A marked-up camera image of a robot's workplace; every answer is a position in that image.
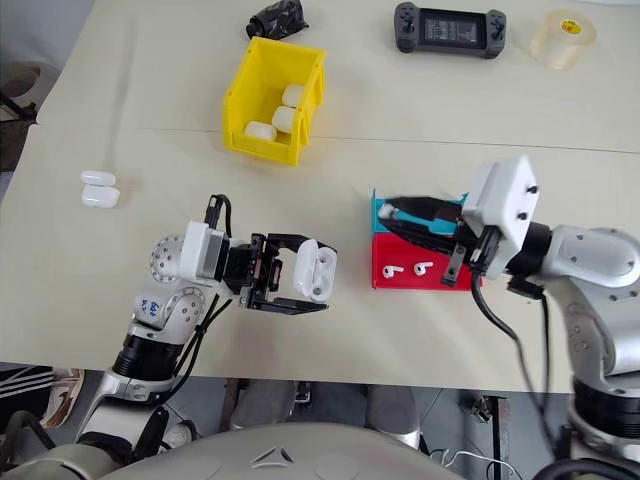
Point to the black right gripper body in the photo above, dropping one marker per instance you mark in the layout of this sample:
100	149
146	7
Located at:
475	245

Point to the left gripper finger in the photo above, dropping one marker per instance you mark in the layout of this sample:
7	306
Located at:
285	240
290	306

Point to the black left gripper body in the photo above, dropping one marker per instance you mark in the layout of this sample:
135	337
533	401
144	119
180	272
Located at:
245	270

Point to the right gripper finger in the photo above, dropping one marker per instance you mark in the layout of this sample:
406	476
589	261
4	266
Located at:
425	207
430	237

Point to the white earbud case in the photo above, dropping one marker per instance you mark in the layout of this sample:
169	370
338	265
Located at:
98	177
295	95
100	195
307	270
285	119
260	131

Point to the white earbud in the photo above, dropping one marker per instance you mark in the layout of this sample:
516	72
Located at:
391	271
421	269
387	211

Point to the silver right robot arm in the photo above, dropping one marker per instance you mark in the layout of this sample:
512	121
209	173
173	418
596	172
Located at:
595	300

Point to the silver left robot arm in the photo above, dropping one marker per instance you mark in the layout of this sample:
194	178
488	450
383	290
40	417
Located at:
150	340

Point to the closed white earbud case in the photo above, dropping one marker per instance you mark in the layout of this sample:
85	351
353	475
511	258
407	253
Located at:
295	95
100	195
260	131
285	119
98	177

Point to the yellow plastic bin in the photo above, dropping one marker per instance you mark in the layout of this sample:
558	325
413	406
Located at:
260	90

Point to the red and teal tray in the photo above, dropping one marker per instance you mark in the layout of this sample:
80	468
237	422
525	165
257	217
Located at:
400	255

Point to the silver robot torso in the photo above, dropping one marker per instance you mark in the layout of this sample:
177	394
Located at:
280	455

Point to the black handheld controller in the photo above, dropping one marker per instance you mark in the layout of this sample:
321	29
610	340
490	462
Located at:
447	30

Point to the black table leg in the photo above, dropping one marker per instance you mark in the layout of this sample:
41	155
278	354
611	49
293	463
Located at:
497	440

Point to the clear tape roll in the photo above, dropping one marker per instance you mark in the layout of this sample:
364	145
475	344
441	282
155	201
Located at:
562	40

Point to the crumpled black bag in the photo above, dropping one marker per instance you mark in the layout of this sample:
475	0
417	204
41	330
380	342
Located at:
275	19

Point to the brown white shoe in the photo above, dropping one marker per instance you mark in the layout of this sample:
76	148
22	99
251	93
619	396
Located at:
62	400

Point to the black white striped item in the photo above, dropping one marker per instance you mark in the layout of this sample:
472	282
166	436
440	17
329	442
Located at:
25	381

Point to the dark chair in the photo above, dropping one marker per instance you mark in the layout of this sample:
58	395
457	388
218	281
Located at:
17	105

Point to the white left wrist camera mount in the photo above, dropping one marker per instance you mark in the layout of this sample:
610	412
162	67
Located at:
200	252

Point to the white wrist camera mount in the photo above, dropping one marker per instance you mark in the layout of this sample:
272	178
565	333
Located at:
505	200
200	252

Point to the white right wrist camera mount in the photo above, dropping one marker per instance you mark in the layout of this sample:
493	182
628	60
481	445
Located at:
505	200

